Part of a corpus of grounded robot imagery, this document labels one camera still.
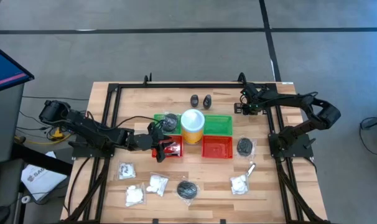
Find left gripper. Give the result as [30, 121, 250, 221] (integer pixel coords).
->
[134, 122, 180, 163]

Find bagged metal nail clippers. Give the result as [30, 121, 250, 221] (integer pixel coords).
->
[163, 141, 180, 156]
[244, 162, 257, 178]

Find bagged cotton balls and swabs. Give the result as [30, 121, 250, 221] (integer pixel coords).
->
[146, 172, 170, 197]

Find bagged black hair net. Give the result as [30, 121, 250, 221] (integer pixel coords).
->
[236, 136, 257, 157]
[161, 112, 179, 133]
[175, 179, 201, 206]

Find labelled vanity pad bag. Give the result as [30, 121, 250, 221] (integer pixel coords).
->
[118, 161, 137, 180]

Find bagged white cotton pads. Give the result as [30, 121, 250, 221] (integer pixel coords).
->
[124, 183, 146, 208]

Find bagged white cotton balls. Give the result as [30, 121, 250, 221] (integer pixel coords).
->
[230, 174, 250, 196]

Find red plastic slotted basket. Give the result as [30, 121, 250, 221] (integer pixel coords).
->
[201, 135, 234, 159]
[151, 134, 184, 159]

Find green plastic slotted basket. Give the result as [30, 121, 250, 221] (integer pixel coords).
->
[203, 114, 233, 137]
[153, 113, 183, 135]

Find yellow disinfecting wipes canister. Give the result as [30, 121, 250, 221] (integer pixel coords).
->
[180, 108, 205, 145]

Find grey furniture leg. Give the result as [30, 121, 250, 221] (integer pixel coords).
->
[360, 111, 377, 131]

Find white printed booklet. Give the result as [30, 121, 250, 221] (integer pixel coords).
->
[20, 151, 68, 202]

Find grey cabinet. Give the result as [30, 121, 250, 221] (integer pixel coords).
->
[0, 83, 25, 165]

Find blue screen monitor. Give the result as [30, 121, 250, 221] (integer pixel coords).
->
[0, 42, 35, 95]

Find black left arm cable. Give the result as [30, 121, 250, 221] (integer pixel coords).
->
[109, 115, 163, 133]

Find black aluminium table frame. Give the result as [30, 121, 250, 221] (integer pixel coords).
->
[62, 72, 329, 224]

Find thin black floor cable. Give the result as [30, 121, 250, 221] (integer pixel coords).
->
[22, 95, 90, 101]
[358, 116, 377, 157]

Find yellow floor cable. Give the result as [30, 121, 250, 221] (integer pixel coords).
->
[14, 127, 72, 146]

